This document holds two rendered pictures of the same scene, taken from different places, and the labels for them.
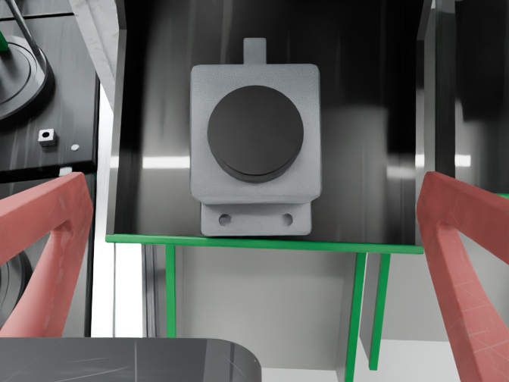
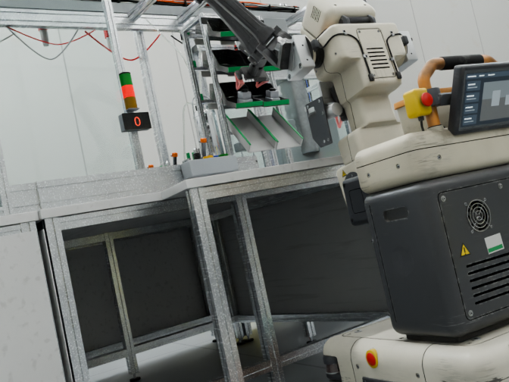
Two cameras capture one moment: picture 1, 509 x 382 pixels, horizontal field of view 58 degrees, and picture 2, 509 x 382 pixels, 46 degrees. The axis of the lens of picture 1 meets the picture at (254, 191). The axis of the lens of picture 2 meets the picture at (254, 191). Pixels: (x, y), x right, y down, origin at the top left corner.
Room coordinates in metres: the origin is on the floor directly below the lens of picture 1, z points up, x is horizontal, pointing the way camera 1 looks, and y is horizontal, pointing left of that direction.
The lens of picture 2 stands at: (-2.20, 1.22, 0.65)
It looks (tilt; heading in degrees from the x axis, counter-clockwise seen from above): 4 degrees up; 333
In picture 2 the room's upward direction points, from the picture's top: 12 degrees counter-clockwise
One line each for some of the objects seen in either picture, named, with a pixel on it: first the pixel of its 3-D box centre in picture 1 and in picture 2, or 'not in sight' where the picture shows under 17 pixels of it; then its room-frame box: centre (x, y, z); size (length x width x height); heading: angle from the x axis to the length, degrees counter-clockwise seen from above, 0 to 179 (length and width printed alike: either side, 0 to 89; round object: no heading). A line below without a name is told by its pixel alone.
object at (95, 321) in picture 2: not in sight; (215, 277); (1.54, -0.27, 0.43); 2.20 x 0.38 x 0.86; 99
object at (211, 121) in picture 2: not in sight; (206, 126); (1.01, -0.19, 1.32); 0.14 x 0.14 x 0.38
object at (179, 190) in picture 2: not in sight; (258, 182); (-0.07, 0.11, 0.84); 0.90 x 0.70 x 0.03; 92
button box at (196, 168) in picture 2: not in sight; (210, 167); (-0.11, 0.32, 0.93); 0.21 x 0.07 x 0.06; 99
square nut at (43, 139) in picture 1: (47, 137); not in sight; (0.30, 0.23, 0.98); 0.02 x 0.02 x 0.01; 9
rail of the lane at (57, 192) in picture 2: not in sight; (158, 180); (-0.08, 0.52, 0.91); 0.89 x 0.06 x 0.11; 99
